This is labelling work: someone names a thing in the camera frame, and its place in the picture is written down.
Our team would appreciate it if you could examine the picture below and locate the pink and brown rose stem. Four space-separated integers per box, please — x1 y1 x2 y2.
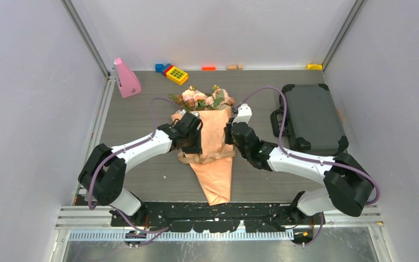
205 85 235 110

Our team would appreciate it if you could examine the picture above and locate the yellow toy brick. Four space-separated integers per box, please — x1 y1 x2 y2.
166 66 189 85

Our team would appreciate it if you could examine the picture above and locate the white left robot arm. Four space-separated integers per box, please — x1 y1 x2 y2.
78 110 203 226

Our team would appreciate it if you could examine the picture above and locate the peach wrapping paper sheet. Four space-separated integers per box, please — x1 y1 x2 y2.
189 106 235 206

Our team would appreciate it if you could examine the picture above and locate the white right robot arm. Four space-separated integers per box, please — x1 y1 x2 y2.
224 122 375 224

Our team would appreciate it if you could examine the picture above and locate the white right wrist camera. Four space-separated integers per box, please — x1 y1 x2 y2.
232 103 252 124

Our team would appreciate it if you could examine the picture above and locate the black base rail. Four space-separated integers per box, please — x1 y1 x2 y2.
110 202 321 233

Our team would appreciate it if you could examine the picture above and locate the dark grey hard case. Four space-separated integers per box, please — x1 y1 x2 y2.
282 84 349 156

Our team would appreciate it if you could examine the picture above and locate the blue toy brick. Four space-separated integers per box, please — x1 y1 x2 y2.
155 63 171 75

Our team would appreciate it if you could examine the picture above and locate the red toy brick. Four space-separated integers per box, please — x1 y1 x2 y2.
161 64 173 76

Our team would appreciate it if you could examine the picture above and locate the tan ribbon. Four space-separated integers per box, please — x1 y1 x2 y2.
177 150 236 164

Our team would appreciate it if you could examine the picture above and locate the yellow corner block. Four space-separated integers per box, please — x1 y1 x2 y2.
306 64 323 70

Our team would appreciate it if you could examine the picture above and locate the pink plastic wedge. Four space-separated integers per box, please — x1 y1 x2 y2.
113 58 142 98

